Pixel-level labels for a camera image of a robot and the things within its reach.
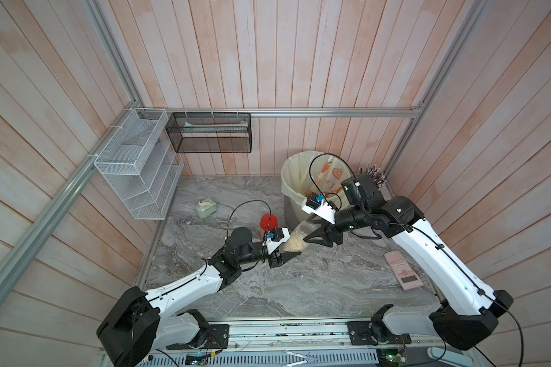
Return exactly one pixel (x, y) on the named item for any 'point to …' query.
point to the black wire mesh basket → (210, 132)
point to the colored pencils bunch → (376, 175)
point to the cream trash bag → (314, 172)
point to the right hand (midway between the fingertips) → (307, 226)
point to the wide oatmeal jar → (295, 242)
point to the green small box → (206, 207)
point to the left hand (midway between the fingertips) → (295, 246)
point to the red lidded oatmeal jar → (266, 225)
